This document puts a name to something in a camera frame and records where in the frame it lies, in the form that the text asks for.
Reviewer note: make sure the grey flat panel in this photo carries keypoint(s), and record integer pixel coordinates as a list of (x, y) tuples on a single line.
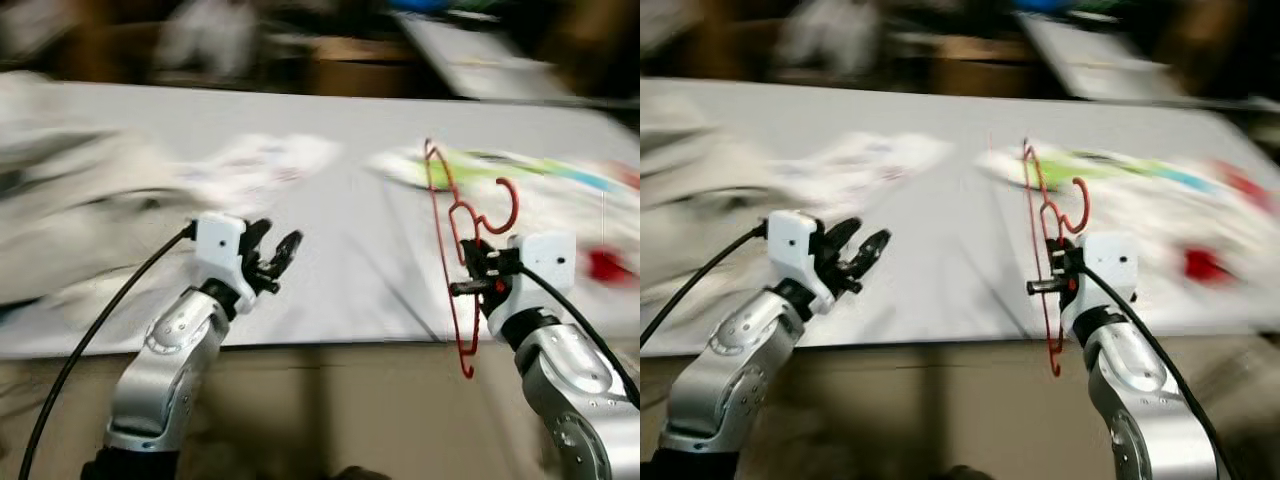
[(480, 60), (1100, 60)]

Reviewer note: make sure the white garment small print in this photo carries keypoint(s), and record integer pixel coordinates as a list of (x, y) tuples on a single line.
[(870, 165), (270, 165)]

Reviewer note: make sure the white garment colourful print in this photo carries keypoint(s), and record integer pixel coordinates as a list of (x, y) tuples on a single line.
[(1150, 190), (560, 200)]

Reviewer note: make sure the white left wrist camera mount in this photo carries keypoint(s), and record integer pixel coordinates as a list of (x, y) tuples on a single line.
[(218, 250), (793, 250)]

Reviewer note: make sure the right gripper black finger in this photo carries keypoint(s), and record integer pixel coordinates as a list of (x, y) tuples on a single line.
[(477, 255), (470, 289), (1045, 286), (1052, 255)]

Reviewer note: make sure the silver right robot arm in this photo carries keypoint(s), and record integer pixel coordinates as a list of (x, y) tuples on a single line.
[(570, 390), (1140, 400)]

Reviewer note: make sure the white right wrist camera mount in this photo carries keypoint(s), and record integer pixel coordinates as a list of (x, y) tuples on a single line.
[(548, 265), (1110, 265)]

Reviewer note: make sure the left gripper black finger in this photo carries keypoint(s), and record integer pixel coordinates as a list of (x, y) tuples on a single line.
[(285, 250), (256, 235), (842, 234), (872, 252)]

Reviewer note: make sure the white clothes pile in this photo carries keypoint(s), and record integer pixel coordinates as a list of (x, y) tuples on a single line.
[(700, 180), (70, 200)]

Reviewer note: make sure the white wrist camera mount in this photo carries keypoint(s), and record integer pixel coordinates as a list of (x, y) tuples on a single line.
[(548, 265), (793, 250), (1110, 265), (218, 250)]

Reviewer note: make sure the brown cardboard box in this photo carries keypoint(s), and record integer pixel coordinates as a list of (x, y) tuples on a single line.
[(365, 65), (985, 65)]

